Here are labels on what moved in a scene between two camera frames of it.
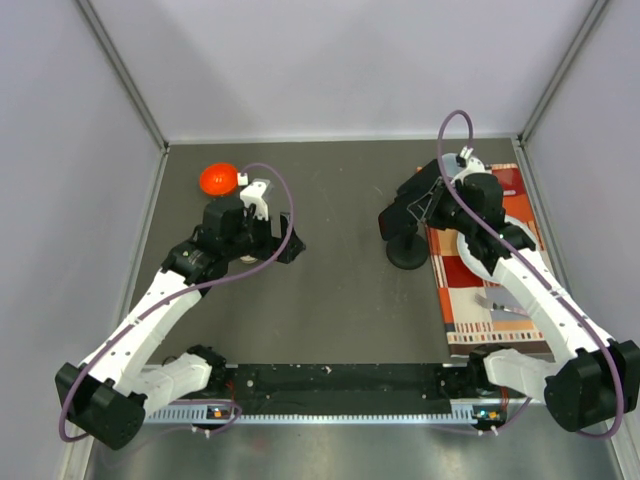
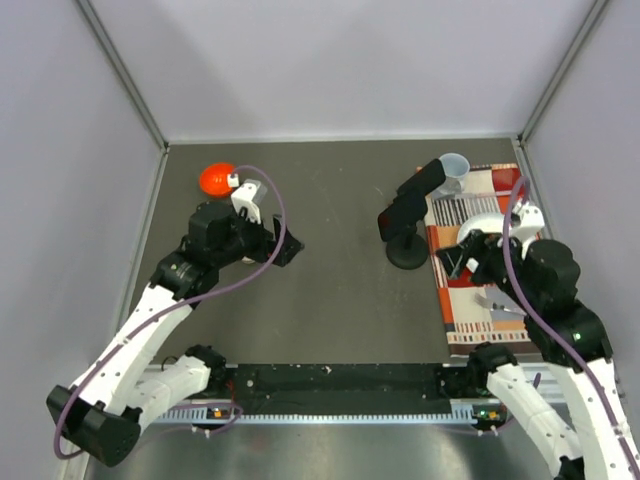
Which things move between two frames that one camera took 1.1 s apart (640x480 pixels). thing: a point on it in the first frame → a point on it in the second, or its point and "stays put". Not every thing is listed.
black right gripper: [430, 215] → [478, 244]
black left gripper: [271, 244] stays put
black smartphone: [419, 183] stays put
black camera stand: [408, 251] stays put
